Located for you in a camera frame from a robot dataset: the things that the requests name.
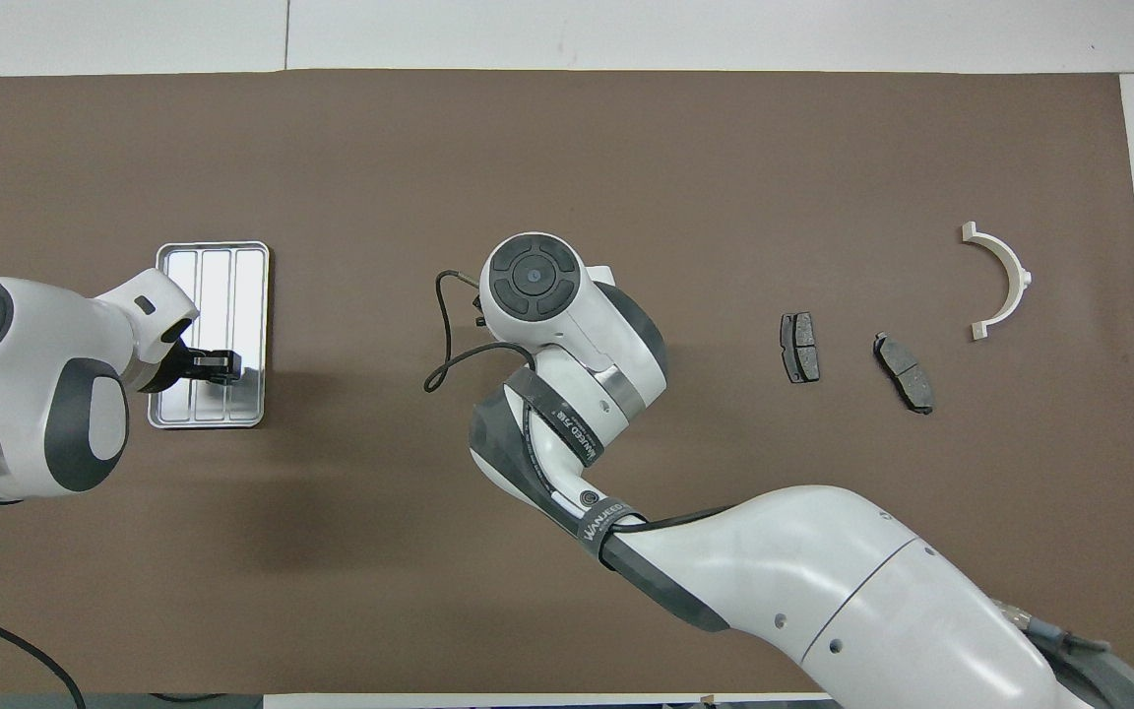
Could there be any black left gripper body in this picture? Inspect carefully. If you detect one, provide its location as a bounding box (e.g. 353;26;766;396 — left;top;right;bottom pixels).
158;333;196;395

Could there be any silver metal tray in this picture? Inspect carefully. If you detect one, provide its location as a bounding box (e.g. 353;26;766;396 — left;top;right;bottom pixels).
147;241;271;430

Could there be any brown table mat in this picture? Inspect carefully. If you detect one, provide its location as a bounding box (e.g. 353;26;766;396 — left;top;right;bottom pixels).
0;69;1134;695

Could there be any rectangular dark brake pad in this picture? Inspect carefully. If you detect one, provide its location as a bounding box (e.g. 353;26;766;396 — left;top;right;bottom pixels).
780;312;821;385

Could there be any curved dark brake pad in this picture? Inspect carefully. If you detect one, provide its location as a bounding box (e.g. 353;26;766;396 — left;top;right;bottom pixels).
872;333;935;416

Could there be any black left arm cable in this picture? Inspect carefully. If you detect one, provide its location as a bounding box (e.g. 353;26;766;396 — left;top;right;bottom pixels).
0;604;88;709

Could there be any white curved plastic bracket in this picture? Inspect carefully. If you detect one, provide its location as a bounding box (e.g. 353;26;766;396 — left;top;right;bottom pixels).
961;222;1033;342

